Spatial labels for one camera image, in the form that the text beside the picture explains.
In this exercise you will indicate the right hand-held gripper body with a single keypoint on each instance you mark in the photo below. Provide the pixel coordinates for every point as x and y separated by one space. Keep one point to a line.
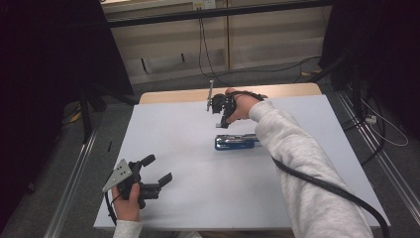
222 103

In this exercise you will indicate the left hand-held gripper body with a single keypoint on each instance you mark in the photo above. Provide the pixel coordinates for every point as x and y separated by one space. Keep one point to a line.
145 191

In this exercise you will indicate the blue stapler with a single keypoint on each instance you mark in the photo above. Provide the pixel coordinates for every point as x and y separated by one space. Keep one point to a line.
235 142

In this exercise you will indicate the person's right hand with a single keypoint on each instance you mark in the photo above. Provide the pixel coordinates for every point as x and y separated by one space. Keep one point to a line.
243 106

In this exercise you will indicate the person's left hand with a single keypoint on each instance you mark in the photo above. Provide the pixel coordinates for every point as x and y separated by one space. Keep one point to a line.
127 208

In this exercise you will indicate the black stand legs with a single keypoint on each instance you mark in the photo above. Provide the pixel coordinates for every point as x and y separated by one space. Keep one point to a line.
87 109

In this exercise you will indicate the black horizontal bar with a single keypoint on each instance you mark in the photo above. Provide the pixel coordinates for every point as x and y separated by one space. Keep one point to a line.
214 14

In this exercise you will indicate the black curtain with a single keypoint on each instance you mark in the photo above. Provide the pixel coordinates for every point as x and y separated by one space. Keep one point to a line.
379 49
43 66

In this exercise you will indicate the white power strip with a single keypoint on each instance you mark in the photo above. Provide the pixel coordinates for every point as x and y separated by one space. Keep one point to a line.
371 119

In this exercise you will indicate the metal floor rail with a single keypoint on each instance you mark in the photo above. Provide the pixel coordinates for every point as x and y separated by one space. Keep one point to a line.
71 185
386 162

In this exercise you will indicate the white wall outlet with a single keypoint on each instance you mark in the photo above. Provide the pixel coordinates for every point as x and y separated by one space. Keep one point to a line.
204 4

